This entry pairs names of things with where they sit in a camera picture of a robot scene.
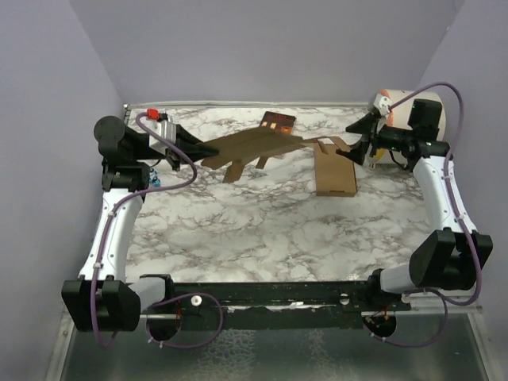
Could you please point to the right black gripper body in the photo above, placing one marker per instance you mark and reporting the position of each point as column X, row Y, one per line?
column 388, row 137

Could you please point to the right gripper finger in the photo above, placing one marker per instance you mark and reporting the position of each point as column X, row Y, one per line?
column 356, row 152
column 364, row 126

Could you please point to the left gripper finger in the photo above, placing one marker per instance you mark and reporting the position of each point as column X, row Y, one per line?
column 197, row 152
column 183, row 138

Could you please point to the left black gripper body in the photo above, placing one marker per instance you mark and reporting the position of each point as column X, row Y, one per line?
column 170, row 154

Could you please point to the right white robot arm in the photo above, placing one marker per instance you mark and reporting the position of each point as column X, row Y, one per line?
column 452, row 256

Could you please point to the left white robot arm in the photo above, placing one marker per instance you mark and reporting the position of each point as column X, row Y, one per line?
column 115, row 222

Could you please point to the folded brown cardboard box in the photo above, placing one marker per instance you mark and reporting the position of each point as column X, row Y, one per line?
column 335, row 175

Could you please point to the round pastel drawer cabinet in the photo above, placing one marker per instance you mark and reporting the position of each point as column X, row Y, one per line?
column 409, row 115

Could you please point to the dark paperback book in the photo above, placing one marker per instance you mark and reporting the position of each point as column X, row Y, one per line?
column 280, row 122

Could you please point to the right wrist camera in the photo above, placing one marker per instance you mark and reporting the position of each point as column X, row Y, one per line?
column 380, row 104

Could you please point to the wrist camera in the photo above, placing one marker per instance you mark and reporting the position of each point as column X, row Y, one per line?
column 380, row 104
column 161, row 123

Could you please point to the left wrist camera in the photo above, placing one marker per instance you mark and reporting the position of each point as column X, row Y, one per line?
column 161, row 123

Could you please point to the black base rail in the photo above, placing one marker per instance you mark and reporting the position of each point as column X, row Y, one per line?
column 205, row 306

